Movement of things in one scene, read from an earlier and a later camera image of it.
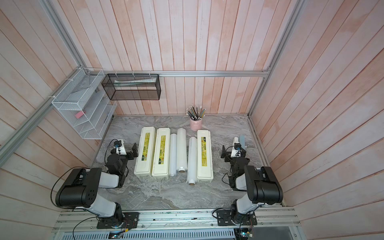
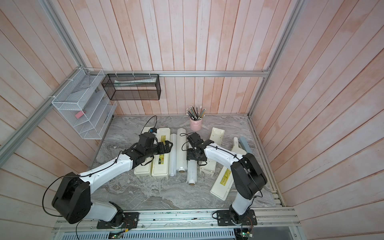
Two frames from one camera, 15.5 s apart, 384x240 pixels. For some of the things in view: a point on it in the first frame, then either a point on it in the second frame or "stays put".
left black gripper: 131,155 to 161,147
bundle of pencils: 194,115 stays put
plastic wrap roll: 192,161 stays put
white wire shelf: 84,102 stays put
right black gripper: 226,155 to 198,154
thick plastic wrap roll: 182,149 stays put
